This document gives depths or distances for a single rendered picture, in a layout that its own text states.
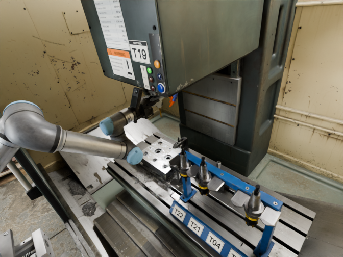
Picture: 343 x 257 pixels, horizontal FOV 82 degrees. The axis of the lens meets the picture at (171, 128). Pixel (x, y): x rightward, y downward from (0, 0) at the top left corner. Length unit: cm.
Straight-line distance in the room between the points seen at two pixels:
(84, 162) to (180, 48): 148
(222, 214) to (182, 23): 91
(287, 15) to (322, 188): 121
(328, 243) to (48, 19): 217
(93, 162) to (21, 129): 123
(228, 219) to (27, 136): 94
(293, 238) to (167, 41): 99
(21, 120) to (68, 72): 120
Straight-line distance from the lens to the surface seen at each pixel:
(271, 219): 80
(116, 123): 93
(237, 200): 82
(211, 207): 117
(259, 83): 127
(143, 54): 70
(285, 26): 150
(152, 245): 126
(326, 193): 184
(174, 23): 65
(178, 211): 111
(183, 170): 91
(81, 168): 191
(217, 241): 103
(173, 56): 66
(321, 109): 162
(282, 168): 190
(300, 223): 122
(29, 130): 73
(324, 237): 135
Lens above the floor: 187
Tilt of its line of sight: 34 degrees down
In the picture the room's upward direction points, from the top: 8 degrees counter-clockwise
